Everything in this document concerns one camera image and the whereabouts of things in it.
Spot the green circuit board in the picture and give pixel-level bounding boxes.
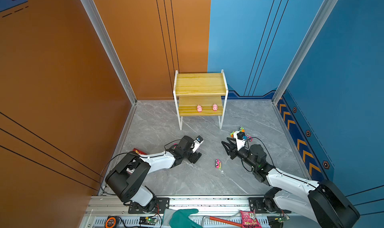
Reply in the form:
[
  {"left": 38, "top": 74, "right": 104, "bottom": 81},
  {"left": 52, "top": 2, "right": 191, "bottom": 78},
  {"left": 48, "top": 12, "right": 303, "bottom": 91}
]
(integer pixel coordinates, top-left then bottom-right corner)
[{"left": 139, "top": 217, "right": 159, "bottom": 226}]

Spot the red handled tool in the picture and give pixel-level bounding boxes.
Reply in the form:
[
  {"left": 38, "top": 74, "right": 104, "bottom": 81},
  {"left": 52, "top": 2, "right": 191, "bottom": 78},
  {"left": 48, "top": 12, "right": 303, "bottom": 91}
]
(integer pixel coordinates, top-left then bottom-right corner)
[{"left": 201, "top": 216, "right": 243, "bottom": 228}]

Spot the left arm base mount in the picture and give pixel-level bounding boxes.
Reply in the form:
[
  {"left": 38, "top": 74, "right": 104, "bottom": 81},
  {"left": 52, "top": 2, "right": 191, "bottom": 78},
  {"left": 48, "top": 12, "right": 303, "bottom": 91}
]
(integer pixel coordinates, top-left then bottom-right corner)
[{"left": 128, "top": 197, "right": 170, "bottom": 214}]

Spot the pink green toy car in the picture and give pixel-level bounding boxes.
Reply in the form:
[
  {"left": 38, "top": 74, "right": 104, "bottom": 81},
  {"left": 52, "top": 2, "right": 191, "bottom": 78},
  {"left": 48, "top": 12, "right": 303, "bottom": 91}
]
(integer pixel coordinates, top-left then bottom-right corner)
[{"left": 215, "top": 159, "right": 222, "bottom": 169}]

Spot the aluminium rail frame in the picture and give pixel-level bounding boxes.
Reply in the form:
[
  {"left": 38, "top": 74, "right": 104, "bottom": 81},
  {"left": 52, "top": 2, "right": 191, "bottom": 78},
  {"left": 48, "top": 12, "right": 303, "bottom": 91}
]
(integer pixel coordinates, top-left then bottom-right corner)
[{"left": 78, "top": 189, "right": 344, "bottom": 228}]

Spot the orange tape measure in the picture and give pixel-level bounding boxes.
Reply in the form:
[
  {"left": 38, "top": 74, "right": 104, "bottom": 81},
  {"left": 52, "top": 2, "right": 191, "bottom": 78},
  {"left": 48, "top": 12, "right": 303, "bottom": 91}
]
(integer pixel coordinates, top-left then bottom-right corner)
[{"left": 105, "top": 216, "right": 119, "bottom": 228}]

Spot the green rubber glove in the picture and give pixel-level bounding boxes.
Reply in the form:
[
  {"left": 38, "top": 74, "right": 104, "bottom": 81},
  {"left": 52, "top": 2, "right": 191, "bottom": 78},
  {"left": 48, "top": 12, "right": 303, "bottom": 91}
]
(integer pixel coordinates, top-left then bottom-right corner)
[{"left": 162, "top": 209, "right": 202, "bottom": 228}]

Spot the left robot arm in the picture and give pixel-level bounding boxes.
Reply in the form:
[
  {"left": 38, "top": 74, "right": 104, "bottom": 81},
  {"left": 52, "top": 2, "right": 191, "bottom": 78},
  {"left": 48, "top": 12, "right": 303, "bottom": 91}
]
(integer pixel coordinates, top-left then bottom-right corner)
[{"left": 105, "top": 136, "right": 204, "bottom": 212}]

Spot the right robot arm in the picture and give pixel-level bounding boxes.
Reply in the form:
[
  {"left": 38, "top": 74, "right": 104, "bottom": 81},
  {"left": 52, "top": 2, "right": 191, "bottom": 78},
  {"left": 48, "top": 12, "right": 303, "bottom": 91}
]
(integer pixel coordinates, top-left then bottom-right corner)
[{"left": 222, "top": 138, "right": 361, "bottom": 228}]

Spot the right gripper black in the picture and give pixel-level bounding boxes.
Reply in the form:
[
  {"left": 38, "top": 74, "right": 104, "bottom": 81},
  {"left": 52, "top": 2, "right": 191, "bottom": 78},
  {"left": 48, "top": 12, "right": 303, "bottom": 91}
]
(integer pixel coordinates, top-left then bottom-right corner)
[{"left": 221, "top": 138, "right": 258, "bottom": 171}]

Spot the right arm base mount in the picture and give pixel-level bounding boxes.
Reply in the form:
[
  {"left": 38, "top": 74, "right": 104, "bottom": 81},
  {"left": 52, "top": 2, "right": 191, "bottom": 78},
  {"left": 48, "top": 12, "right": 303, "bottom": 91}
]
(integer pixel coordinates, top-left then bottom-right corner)
[{"left": 248, "top": 197, "right": 292, "bottom": 214}]

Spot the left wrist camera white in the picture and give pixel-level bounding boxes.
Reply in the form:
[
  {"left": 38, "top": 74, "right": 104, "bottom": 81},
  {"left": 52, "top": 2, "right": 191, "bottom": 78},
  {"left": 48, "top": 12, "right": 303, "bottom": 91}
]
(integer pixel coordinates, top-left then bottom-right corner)
[{"left": 192, "top": 136, "right": 204, "bottom": 153}]

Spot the pink snack bag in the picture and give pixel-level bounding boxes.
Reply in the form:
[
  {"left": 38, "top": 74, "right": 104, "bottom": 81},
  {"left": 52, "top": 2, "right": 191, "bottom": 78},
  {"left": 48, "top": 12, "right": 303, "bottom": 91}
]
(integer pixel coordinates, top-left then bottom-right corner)
[{"left": 240, "top": 211, "right": 262, "bottom": 228}]

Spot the yellow wooden two-tier shelf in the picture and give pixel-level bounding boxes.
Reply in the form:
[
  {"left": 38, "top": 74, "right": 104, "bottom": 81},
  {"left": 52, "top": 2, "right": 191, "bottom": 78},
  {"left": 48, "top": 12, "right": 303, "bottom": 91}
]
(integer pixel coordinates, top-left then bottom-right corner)
[{"left": 173, "top": 70, "right": 229, "bottom": 130}]

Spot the red white cardboard box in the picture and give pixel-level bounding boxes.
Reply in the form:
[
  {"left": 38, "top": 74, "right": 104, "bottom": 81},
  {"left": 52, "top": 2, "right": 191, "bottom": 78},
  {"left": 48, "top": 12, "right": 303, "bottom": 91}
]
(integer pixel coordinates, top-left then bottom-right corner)
[{"left": 133, "top": 148, "right": 147, "bottom": 155}]

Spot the small board right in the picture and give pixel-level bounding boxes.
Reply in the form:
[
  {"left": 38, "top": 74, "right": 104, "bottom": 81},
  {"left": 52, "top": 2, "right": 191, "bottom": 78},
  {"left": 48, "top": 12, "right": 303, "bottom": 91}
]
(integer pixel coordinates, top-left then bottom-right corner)
[{"left": 276, "top": 214, "right": 290, "bottom": 223}]

